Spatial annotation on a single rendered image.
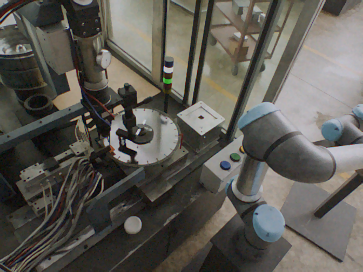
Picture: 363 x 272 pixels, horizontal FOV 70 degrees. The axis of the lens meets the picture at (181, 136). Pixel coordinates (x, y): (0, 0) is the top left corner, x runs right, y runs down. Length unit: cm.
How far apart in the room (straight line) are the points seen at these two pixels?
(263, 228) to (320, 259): 126
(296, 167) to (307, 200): 172
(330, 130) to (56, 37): 90
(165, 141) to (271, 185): 137
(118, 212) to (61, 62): 65
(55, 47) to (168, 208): 78
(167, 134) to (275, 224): 57
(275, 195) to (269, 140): 164
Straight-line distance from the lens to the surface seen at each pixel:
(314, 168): 68
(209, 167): 115
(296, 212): 227
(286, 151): 65
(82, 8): 71
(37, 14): 80
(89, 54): 78
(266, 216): 101
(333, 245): 229
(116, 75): 183
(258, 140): 69
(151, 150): 111
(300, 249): 218
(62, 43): 80
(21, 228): 126
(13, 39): 171
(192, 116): 134
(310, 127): 300
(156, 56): 163
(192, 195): 124
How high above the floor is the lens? 183
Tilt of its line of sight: 49 degrees down
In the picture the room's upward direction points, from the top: 8 degrees clockwise
